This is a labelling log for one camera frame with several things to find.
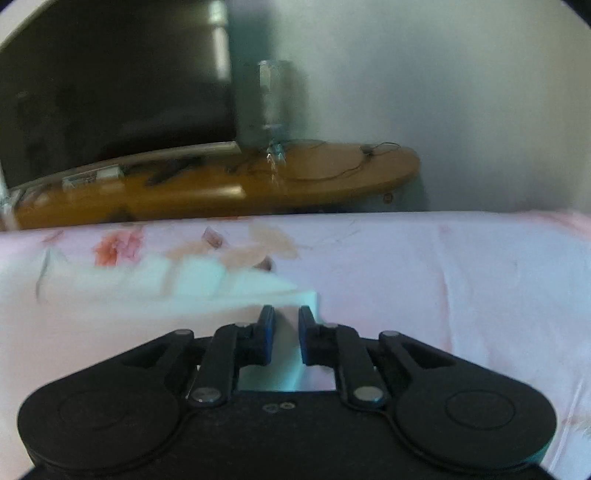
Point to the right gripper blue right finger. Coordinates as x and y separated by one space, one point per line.
342 349

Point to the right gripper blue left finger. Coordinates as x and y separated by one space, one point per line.
221 357

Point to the white knit sweater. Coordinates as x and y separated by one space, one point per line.
131 303

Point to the wooden tv cabinet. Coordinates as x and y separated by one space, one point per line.
314 175

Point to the pink floral bed sheet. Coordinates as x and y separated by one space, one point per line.
510 292

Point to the silver set-top box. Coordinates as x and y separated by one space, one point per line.
91 176

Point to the large black television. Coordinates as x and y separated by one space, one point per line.
89 83

